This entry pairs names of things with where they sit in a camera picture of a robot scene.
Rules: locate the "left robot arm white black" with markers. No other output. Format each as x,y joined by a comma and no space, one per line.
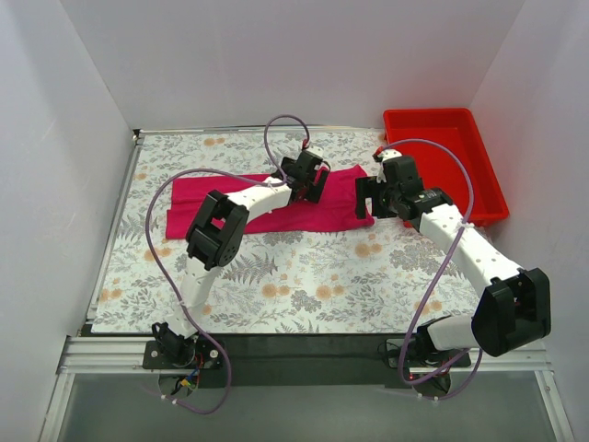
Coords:
215,234

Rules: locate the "magenta t shirt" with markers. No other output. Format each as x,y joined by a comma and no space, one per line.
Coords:
335,211

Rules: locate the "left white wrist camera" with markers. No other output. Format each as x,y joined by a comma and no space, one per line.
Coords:
315,151

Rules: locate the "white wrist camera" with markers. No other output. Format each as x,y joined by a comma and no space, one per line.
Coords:
315,151
383,154

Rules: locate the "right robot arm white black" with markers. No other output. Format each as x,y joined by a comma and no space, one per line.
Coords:
514,303

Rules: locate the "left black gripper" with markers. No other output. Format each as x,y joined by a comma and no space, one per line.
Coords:
312,182

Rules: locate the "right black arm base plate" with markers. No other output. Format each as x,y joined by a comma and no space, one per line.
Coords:
400,354

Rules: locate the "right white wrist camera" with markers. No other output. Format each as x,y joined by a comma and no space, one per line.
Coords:
383,154

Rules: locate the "floral patterned table mat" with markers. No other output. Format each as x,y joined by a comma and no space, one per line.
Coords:
372,279

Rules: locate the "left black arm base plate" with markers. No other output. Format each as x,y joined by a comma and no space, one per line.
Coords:
199,353

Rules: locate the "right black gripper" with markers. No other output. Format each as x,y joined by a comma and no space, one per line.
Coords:
373,198

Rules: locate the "red plastic bin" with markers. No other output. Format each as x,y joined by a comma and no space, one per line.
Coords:
456,129

